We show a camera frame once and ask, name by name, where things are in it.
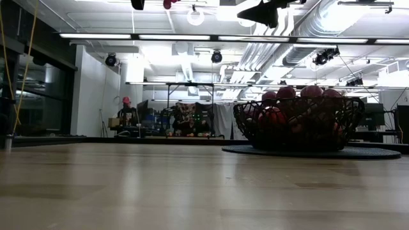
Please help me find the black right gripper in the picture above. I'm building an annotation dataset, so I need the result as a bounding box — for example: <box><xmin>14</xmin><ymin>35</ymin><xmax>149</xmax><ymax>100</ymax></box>
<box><xmin>236</xmin><ymin>0</ymin><xmax>307</xmax><ymax>29</ymax></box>

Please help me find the purple bulb string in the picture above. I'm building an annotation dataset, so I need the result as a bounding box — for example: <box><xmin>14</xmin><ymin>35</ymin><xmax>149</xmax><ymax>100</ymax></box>
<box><xmin>261</xmin><ymin>84</ymin><xmax>344</xmax><ymax>108</ymax></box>

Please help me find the black computer monitor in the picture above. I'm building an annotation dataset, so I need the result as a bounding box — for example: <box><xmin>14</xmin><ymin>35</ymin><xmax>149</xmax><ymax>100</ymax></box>
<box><xmin>360</xmin><ymin>102</ymin><xmax>386</xmax><ymax>127</ymax></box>
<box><xmin>396</xmin><ymin>104</ymin><xmax>409</xmax><ymax>144</ymax></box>
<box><xmin>136</xmin><ymin>99</ymin><xmax>150</xmax><ymax>122</ymax></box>

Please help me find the person standing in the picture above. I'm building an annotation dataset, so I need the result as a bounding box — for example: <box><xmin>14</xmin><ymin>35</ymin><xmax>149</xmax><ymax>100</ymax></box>
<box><xmin>116</xmin><ymin>96</ymin><xmax>139</xmax><ymax>129</ymax></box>

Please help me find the white curtain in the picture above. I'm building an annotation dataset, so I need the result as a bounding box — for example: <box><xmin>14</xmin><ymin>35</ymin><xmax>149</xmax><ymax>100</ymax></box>
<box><xmin>212</xmin><ymin>103</ymin><xmax>236</xmax><ymax>140</ymax></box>

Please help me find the patterned cloth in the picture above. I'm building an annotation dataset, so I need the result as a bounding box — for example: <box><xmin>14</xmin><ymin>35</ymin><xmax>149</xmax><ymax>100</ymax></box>
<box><xmin>175</xmin><ymin>102</ymin><xmax>197</xmax><ymax>128</ymax></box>

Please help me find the dark blue round mat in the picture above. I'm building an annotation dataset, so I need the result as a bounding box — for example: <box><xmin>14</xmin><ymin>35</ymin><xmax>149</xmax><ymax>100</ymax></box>
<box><xmin>221</xmin><ymin>145</ymin><xmax>402</xmax><ymax>160</ymax></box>

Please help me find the black ceiling light rail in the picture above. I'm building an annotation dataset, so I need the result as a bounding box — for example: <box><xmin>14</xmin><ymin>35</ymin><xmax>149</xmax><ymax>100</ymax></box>
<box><xmin>59</xmin><ymin>31</ymin><xmax>409</xmax><ymax>45</ymax></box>

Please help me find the white ceiling ring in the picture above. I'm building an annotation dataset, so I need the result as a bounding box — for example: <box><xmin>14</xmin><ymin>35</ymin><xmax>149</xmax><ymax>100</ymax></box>
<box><xmin>187</xmin><ymin>8</ymin><xmax>205</xmax><ymax>26</ymax></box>

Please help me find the black ceiling camera cluster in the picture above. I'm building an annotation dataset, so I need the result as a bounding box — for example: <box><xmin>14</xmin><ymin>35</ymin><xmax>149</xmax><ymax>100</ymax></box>
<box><xmin>313</xmin><ymin>47</ymin><xmax>341</xmax><ymax>66</ymax></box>

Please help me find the black background table frame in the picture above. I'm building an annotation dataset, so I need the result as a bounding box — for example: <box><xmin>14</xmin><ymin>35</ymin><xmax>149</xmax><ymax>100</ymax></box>
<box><xmin>166</xmin><ymin>82</ymin><xmax>215</xmax><ymax>139</ymax></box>

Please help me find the black wire mesh basket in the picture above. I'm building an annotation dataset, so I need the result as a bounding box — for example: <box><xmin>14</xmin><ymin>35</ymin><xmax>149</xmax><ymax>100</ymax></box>
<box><xmin>232</xmin><ymin>95</ymin><xmax>365</xmax><ymax>153</ymax></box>

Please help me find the black aluminium table frame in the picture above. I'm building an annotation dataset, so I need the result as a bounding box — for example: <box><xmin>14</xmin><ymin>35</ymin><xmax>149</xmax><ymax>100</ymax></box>
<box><xmin>12</xmin><ymin>136</ymin><xmax>409</xmax><ymax>155</ymax></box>

